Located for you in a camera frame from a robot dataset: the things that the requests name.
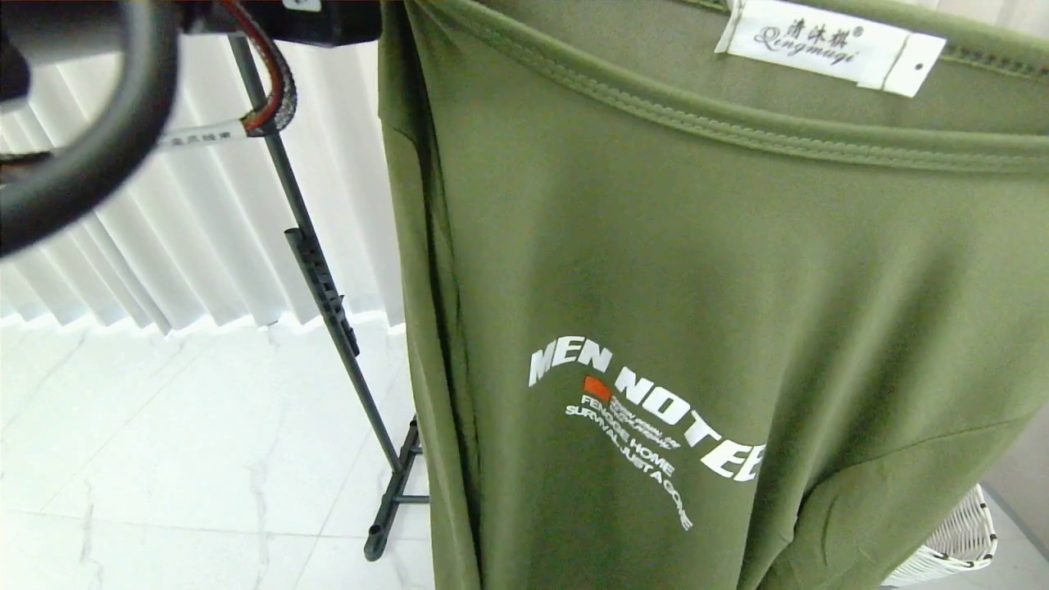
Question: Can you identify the green printed shirt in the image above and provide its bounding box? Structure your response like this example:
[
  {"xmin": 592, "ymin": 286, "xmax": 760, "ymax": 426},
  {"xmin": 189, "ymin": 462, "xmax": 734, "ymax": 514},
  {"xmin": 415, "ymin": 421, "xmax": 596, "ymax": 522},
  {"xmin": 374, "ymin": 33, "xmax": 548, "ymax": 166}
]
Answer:
[{"xmin": 379, "ymin": 0, "xmax": 1049, "ymax": 590}]

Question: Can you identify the black clothes rack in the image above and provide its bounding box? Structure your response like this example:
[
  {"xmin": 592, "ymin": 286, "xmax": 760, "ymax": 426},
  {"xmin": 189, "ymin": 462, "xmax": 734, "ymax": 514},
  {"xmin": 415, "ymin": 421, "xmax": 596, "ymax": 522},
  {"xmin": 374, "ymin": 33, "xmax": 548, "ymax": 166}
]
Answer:
[{"xmin": 225, "ymin": 33, "xmax": 432, "ymax": 563}]

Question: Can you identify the white laundry basket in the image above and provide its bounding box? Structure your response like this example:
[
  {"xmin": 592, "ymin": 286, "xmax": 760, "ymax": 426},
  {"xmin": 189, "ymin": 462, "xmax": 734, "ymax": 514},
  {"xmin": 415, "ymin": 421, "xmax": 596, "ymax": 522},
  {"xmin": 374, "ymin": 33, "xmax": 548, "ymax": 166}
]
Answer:
[{"xmin": 881, "ymin": 483, "xmax": 1000, "ymax": 588}]

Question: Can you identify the black cable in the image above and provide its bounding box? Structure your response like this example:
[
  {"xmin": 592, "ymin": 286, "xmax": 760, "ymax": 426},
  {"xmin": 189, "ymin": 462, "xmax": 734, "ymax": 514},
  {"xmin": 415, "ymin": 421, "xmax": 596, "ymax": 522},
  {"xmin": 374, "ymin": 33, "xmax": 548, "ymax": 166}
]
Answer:
[{"xmin": 0, "ymin": 0, "xmax": 181, "ymax": 260}]

